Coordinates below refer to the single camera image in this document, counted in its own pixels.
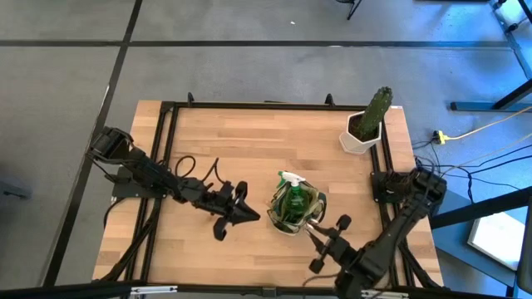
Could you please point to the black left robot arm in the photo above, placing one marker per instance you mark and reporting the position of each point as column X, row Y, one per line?
column 145, row 170

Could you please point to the small black camera block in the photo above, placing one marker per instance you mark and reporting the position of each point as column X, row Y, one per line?
column 269, row 292

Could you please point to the blue floor beam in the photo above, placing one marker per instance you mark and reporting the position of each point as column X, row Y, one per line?
column 478, row 106

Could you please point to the yellow power plug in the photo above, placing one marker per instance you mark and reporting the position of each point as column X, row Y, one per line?
column 440, row 137

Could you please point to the black support beam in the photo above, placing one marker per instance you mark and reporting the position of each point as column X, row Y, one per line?
column 478, row 210

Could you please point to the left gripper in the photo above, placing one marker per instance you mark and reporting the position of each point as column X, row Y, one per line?
column 222, row 201

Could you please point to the black rig bar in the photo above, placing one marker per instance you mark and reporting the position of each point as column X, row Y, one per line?
column 62, row 292

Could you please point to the blue-grey cabinet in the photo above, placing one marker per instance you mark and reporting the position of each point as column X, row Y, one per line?
column 457, row 257

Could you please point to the green cactus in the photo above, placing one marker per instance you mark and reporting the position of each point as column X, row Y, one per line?
column 376, row 112

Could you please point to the black diagonal stand beam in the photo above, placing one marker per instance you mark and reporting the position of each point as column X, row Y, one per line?
column 515, row 94

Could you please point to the black aluminium table frame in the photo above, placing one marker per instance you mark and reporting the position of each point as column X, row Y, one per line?
column 249, row 105

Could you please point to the green plastic spray bottle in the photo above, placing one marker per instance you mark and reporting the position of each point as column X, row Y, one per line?
column 295, row 201

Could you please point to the silver bracket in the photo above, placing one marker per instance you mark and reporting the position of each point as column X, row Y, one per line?
column 154, row 290
column 390, row 295

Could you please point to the white panel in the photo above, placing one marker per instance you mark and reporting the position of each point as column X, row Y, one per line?
column 496, row 241

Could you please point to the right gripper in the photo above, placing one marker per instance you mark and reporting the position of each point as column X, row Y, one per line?
column 334, row 245

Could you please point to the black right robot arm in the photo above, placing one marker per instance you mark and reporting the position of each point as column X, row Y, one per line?
column 395, row 236

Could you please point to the black tripod leg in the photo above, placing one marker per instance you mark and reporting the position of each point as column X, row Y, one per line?
column 353, row 9

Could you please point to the grey metal stand beam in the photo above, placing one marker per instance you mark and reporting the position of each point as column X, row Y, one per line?
column 513, row 39

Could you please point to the cream green-trimmed gardening bag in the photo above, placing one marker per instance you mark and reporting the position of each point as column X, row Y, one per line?
column 276, row 218

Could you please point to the white hexagonal plant pot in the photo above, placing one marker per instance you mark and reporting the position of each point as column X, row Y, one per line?
column 353, row 143

